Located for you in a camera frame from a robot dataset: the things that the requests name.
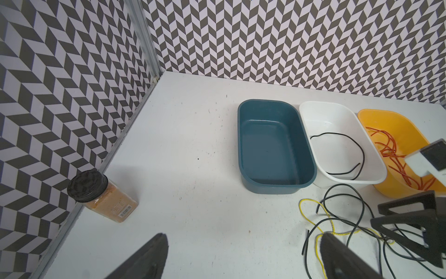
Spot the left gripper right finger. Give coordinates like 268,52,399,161
320,234,383,279

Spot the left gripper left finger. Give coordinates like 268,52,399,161
106,233,168,279

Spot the red cable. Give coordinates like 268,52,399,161
365,126,436,191

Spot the cable pile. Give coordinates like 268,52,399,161
301,184,446,279

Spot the yellow cable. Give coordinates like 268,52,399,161
298,198,394,279

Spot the black cable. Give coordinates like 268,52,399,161
309,132,366,181

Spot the yellow tray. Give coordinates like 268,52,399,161
358,109,446,199

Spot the left spice jar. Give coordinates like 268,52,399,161
67,169,138,223

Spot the white tray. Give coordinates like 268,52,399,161
299,101,387,188

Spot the dark teal tray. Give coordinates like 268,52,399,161
238,100,318,195

